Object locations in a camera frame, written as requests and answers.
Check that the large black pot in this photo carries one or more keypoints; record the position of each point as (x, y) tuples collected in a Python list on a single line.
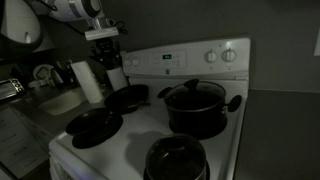
[(196, 116)]

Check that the white utensil holder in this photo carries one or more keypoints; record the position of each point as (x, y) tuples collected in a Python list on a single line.
[(117, 79)]

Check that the white kitchen sink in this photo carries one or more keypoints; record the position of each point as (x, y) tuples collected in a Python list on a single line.
[(61, 101)]

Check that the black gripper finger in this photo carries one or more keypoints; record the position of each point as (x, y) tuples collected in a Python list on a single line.
[(112, 60), (105, 61)]

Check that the white electric stove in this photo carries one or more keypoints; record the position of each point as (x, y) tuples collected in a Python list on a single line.
[(140, 133)]

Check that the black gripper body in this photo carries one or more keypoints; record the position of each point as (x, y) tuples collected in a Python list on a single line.
[(105, 46)]

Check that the white paper towel roll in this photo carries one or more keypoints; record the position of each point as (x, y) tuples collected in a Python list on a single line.
[(87, 83)]

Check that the silver toaster oven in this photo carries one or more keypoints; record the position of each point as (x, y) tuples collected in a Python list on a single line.
[(10, 89)]

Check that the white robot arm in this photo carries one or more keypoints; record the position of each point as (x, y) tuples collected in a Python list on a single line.
[(73, 8)]

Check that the black pan front left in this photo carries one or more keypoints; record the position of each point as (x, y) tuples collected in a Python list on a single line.
[(100, 138)]

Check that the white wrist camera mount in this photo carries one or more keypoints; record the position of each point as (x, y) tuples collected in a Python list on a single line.
[(100, 33)]

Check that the white cabinet drawers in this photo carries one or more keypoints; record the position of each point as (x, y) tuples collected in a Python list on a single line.
[(16, 143)]

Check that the white wall plate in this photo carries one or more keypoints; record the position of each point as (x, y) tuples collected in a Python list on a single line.
[(317, 41)]

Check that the large glass pot lid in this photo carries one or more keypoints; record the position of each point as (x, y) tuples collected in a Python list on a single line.
[(200, 95)]

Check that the green stove clock display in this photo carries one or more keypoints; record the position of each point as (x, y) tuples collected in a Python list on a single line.
[(167, 57)]

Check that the white round counter item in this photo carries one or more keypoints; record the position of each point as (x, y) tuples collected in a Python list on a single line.
[(41, 71)]

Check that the white stove knob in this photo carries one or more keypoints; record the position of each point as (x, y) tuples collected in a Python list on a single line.
[(229, 55), (127, 62), (135, 62), (210, 56)]

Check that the small black pot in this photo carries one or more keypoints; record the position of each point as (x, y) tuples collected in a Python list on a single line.
[(204, 173)]

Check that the small glass pot lid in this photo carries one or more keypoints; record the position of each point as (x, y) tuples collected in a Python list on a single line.
[(176, 156)]

